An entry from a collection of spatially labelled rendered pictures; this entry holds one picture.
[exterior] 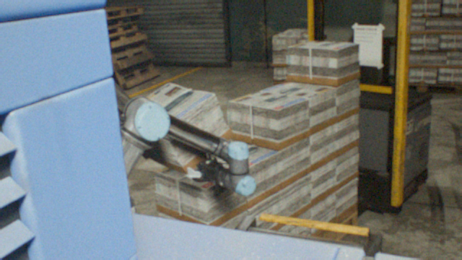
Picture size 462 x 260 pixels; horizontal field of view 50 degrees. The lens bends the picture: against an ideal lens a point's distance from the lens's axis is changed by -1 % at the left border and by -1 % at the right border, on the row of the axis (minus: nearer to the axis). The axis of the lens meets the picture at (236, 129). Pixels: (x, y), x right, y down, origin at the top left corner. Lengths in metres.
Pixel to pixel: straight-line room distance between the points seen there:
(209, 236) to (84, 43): 0.21
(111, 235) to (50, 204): 0.05
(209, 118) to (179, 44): 8.22
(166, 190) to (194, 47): 7.75
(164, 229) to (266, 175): 2.20
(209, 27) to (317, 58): 6.90
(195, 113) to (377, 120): 2.00
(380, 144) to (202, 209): 1.86
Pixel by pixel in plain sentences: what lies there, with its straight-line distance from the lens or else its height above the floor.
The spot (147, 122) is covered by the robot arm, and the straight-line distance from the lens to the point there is 1.59.
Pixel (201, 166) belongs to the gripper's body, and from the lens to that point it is 1.99.
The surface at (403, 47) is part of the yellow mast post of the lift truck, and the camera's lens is 3.43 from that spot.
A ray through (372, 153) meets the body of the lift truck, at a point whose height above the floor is 0.40.
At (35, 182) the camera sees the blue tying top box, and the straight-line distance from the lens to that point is 0.24.
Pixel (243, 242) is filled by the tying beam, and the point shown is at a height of 1.55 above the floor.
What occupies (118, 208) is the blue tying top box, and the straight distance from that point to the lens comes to 0.29.
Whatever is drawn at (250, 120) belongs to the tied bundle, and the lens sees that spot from 2.73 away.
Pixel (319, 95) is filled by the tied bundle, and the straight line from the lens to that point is 2.91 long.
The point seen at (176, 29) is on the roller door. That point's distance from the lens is 10.27.
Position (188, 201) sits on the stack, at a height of 0.73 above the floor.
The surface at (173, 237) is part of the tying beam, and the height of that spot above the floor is 1.55.
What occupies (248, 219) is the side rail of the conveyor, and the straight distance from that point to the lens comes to 2.03.
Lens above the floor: 1.75
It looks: 17 degrees down
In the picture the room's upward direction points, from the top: 3 degrees counter-clockwise
